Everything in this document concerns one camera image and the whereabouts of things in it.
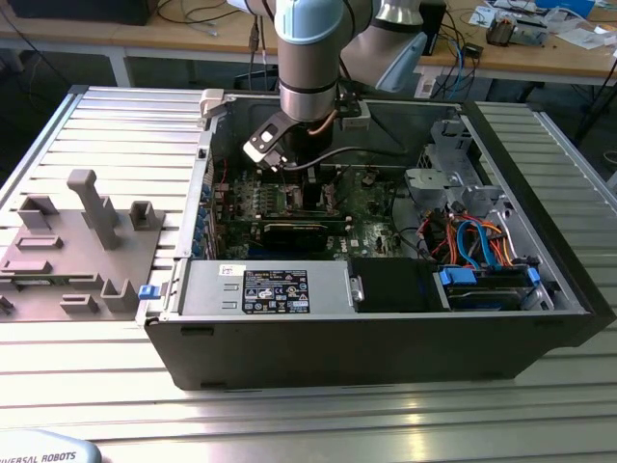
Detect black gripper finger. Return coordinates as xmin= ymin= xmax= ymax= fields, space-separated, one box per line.
xmin=303 ymin=166 xmax=323 ymax=209

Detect CPU socket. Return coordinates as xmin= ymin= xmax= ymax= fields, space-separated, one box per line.
xmin=286 ymin=182 xmax=336 ymax=216

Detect black graphics card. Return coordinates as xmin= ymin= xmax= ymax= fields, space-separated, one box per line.
xmin=219 ymin=214 xmax=351 ymax=255

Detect green motherboard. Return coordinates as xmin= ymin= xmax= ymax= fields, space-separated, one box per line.
xmin=214 ymin=166 xmax=420 ymax=264

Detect black optical drive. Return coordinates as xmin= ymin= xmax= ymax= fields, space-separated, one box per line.
xmin=347 ymin=257 xmax=440 ymax=314

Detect metal drive cage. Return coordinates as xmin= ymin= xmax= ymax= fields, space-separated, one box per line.
xmin=403 ymin=118 xmax=507 ymax=218

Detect silver power supply unit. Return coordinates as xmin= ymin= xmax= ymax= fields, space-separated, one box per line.
xmin=163 ymin=259 xmax=361 ymax=319

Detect black open PC case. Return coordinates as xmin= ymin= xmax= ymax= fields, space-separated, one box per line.
xmin=134 ymin=89 xmax=617 ymax=392

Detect blue disk carrier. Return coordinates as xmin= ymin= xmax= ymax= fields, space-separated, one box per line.
xmin=436 ymin=266 xmax=541 ymax=313

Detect black upright box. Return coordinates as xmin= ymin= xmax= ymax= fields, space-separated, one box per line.
xmin=421 ymin=0 xmax=447 ymax=54

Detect wooden desk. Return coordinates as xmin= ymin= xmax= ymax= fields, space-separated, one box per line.
xmin=0 ymin=0 xmax=300 ymax=88
xmin=414 ymin=0 xmax=617 ymax=105

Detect hard disk drive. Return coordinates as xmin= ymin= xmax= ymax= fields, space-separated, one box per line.
xmin=445 ymin=272 xmax=526 ymax=313

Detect grey parts rack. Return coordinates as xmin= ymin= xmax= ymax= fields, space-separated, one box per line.
xmin=0 ymin=168 xmax=168 ymax=324

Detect grey electronic device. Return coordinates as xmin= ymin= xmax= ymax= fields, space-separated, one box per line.
xmin=513 ymin=18 xmax=550 ymax=48

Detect black flat box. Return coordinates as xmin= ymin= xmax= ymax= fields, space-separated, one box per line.
xmin=9 ymin=0 xmax=150 ymax=26

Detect blue cardboard box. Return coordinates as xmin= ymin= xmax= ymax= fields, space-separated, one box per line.
xmin=534 ymin=0 xmax=597 ymax=18

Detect white papers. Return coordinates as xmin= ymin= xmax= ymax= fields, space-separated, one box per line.
xmin=553 ymin=23 xmax=617 ymax=52

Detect pale blue teach pendant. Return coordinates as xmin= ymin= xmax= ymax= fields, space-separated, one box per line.
xmin=0 ymin=428 xmax=105 ymax=463

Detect brown curved wrist cable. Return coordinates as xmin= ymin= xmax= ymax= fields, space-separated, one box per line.
xmin=308 ymin=108 xmax=338 ymax=136

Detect black camera cable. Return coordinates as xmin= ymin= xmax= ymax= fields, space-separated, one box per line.
xmin=282 ymin=146 xmax=418 ymax=171

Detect white camera, black face plate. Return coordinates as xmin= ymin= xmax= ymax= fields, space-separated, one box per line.
xmin=242 ymin=113 xmax=295 ymax=173

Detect black power cable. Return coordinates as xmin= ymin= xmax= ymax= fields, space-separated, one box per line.
xmin=389 ymin=180 xmax=428 ymax=259

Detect red wire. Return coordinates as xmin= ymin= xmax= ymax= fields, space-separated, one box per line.
xmin=211 ymin=152 xmax=231 ymax=187

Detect grey case latch handle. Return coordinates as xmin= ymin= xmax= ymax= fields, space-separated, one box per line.
xmin=199 ymin=89 xmax=228 ymax=120

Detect blue flat data cable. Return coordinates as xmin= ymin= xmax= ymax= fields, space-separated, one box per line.
xmin=469 ymin=219 xmax=500 ymax=271
xmin=455 ymin=219 xmax=481 ymax=269

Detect orange wire bundle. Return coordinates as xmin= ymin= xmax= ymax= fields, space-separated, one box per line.
xmin=431 ymin=219 xmax=517 ymax=266

